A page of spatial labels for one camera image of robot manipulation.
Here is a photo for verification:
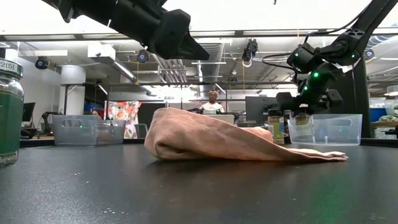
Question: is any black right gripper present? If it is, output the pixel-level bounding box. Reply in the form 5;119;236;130
275;63;345;110

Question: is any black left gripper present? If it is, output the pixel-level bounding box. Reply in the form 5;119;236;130
148;8;211;62

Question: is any green label spice jar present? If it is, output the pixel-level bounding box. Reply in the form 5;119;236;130
0;57;25;168

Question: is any clear plastic bin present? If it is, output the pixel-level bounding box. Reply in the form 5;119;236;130
287;113;363;147

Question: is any black partition panel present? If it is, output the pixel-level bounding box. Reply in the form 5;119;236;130
327;51;373;139

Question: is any black computer monitor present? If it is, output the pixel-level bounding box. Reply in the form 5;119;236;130
244;96;280;123
21;101;37;123

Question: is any black ceiling-mounted device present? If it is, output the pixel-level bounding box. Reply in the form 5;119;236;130
241;39;259;68

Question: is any person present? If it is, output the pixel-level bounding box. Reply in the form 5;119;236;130
198;90;225;114

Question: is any blue storage bin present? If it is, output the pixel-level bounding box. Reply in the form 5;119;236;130
369;107;388;123

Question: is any pink cloth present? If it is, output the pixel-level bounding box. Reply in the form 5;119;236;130
144;107;349;162

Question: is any floral cloth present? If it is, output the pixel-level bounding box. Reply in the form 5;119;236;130
107;100;143;140

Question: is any white ceiling light box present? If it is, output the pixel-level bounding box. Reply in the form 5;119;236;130
87;42;116;60

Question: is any grey office chair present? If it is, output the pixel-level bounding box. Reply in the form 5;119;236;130
135;123;149;139

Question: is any white column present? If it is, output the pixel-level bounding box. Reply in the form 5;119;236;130
58;64;87;116

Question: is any grey translucent plastic bin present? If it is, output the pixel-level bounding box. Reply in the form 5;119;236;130
52;114;127;146

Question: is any silver ceiling duct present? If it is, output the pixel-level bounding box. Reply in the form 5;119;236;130
194;42;225;94

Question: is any black aluminium rig frame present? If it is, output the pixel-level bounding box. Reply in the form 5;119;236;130
0;27;398;43

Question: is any round black ceiling camera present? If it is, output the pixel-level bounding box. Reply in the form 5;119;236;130
34;56;50;70
136;49;149;63

